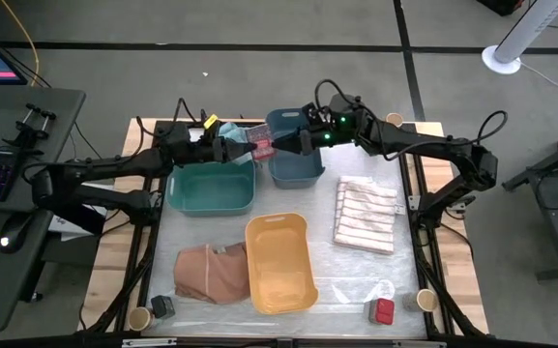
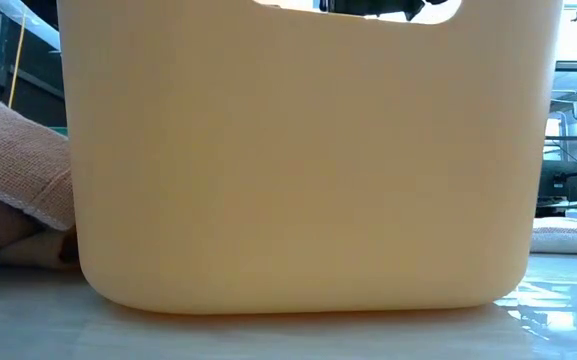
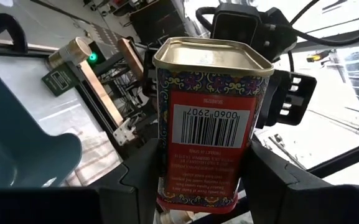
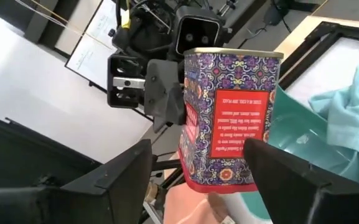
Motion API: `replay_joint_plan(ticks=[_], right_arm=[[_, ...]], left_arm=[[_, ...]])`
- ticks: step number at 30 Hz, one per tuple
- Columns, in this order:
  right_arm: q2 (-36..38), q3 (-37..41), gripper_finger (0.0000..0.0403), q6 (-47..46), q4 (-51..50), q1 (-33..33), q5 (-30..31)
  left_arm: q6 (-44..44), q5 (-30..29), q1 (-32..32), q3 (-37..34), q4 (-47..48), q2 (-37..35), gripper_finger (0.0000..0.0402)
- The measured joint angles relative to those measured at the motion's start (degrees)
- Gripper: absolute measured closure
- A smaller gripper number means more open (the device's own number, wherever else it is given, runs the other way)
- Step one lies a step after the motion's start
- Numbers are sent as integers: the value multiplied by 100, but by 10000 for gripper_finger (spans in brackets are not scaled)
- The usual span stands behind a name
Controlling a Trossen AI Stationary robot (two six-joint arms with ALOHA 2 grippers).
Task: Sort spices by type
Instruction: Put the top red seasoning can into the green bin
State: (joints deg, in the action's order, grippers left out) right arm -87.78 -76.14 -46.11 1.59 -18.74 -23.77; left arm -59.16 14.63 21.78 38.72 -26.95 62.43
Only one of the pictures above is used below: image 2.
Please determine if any white striped towel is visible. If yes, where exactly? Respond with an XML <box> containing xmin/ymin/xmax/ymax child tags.
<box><xmin>530</xmin><ymin>216</ymin><xmax>577</xmax><ymax>256</ymax></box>

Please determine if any pink-brown cloth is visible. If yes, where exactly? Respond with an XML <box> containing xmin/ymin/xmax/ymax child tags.
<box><xmin>0</xmin><ymin>93</ymin><xmax>80</xmax><ymax>271</ymax></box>

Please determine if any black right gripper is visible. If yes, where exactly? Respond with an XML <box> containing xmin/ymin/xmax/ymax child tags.
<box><xmin>317</xmin><ymin>0</ymin><xmax>450</xmax><ymax>23</ymax></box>

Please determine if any black background machine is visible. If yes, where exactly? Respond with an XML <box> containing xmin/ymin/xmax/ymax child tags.
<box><xmin>537</xmin><ymin>162</ymin><xmax>577</xmax><ymax>220</ymax></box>

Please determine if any yellow cable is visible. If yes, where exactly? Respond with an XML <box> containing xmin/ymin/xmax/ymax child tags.
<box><xmin>7</xmin><ymin>12</ymin><xmax>28</xmax><ymax>109</ymax></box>

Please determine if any yellow plastic bin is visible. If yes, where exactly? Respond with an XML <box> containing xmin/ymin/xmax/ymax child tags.
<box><xmin>56</xmin><ymin>0</ymin><xmax>565</xmax><ymax>316</ymax></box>

